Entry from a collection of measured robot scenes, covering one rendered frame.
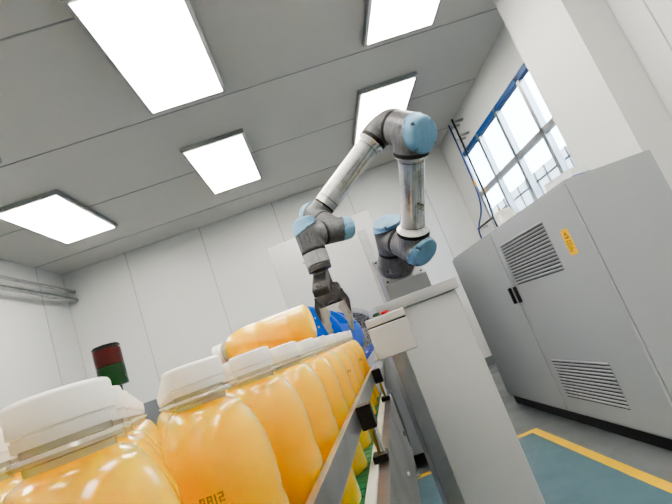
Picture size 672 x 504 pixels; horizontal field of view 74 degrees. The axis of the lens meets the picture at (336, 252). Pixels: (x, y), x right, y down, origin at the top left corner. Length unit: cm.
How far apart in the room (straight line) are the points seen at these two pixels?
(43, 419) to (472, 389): 159
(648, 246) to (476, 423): 141
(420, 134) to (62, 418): 130
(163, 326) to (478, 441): 574
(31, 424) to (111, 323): 708
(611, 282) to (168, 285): 581
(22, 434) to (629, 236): 261
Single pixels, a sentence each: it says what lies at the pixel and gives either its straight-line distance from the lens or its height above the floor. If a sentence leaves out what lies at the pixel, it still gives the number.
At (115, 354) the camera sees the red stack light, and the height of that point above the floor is 123.
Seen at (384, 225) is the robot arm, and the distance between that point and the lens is 166.
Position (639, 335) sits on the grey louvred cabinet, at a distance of 261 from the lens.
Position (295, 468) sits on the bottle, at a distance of 42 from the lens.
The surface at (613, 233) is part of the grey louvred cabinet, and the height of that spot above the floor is 110.
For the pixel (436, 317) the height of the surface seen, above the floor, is 104.
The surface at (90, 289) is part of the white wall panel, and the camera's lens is 747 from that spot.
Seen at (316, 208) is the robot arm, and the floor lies 150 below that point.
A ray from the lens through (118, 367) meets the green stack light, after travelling 119.
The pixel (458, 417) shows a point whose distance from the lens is 171.
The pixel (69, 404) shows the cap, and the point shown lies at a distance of 20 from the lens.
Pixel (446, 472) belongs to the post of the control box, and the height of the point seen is 70.
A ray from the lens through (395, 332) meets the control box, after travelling 109.
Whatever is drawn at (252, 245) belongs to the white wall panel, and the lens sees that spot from 680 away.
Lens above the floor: 107
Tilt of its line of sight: 11 degrees up
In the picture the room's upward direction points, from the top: 20 degrees counter-clockwise
